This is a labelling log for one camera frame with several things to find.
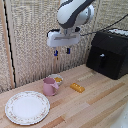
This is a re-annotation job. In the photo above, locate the black box appliance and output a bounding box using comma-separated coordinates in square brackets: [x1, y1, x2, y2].
[85, 29, 128, 81]

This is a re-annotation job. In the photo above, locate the pink cup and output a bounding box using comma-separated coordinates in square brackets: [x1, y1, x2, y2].
[42, 77, 60, 97]

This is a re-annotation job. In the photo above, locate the wooden frame post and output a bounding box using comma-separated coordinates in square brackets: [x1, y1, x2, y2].
[0, 0, 16, 90]

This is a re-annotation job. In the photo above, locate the white floral rim plate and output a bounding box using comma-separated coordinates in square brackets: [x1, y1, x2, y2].
[4, 90, 51, 126]

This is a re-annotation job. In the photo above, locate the yellow block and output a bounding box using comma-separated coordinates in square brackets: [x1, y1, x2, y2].
[69, 82, 86, 94]

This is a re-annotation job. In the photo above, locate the white object atop black box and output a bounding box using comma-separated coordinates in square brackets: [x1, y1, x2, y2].
[108, 28, 128, 37]

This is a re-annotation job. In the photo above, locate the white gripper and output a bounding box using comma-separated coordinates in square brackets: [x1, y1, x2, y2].
[46, 28, 81, 57]

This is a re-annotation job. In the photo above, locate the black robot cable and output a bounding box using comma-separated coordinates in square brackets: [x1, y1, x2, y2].
[79, 13, 128, 37]

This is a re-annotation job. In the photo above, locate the small bowl with yellow food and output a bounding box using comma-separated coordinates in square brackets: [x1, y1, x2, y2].
[48, 73, 64, 88]

